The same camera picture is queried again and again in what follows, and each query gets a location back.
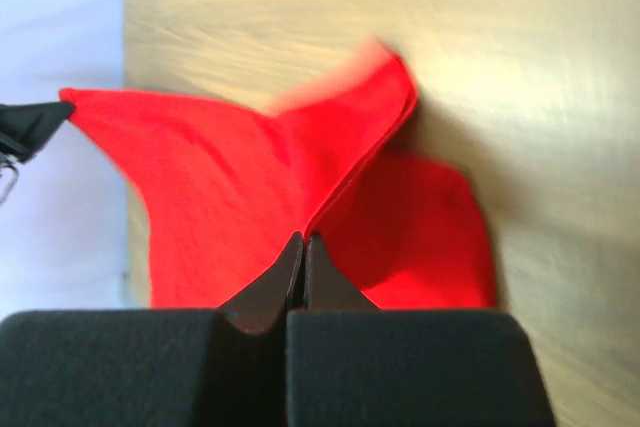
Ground red t-shirt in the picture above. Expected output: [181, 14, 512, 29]
[59, 42, 497, 309]

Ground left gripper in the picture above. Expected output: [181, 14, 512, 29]
[0, 101, 74, 205]

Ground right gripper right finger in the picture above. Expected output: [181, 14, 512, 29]
[285, 235, 556, 426]

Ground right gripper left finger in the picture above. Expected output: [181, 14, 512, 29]
[1, 234, 304, 426]

